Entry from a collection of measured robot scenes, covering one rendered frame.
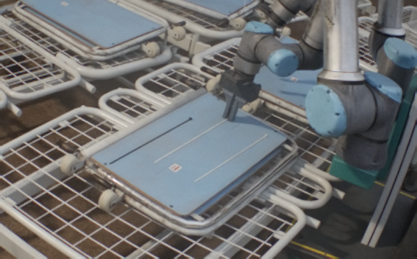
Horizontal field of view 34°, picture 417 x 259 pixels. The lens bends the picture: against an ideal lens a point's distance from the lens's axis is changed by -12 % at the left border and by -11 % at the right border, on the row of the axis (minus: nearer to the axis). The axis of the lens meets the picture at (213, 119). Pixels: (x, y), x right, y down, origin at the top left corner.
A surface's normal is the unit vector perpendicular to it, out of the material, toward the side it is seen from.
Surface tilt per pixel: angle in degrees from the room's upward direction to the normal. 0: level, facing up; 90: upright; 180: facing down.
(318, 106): 95
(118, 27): 7
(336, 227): 0
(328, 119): 95
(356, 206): 0
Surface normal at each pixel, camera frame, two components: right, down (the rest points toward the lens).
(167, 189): 0.29, -0.84
